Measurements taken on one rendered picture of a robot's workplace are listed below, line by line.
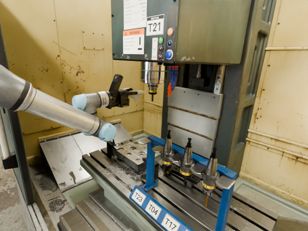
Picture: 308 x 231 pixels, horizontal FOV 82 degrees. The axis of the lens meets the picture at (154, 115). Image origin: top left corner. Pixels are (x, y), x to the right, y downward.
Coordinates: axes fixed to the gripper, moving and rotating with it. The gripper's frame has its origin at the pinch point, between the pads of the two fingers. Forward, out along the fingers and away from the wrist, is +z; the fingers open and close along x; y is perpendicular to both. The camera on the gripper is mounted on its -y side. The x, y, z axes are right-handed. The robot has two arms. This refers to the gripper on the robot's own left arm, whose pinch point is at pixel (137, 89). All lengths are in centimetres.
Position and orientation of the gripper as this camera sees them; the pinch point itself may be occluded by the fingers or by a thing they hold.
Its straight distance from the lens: 101.9
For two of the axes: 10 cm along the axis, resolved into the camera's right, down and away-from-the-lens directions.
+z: 7.1, -2.1, 6.7
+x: 7.0, 2.4, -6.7
